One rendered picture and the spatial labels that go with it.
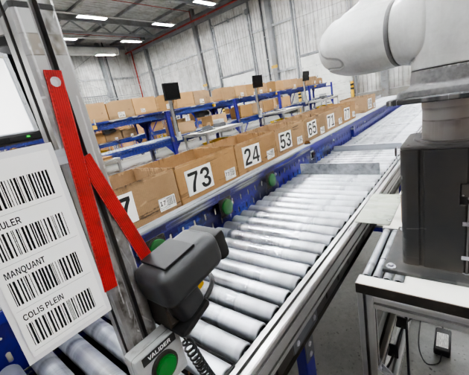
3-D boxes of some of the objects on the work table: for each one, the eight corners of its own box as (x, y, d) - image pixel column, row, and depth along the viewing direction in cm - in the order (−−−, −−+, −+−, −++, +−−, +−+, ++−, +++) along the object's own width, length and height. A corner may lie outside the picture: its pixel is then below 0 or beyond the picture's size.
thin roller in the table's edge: (362, 279, 78) (361, 273, 78) (383, 233, 99) (383, 228, 98) (370, 280, 77) (369, 274, 77) (390, 234, 98) (390, 228, 97)
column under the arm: (505, 239, 80) (515, 120, 71) (517, 297, 61) (534, 143, 52) (399, 229, 96) (395, 130, 87) (382, 271, 77) (376, 150, 68)
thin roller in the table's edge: (372, 281, 77) (371, 274, 76) (391, 234, 97) (391, 228, 97) (380, 283, 76) (380, 277, 75) (398, 234, 96) (398, 229, 96)
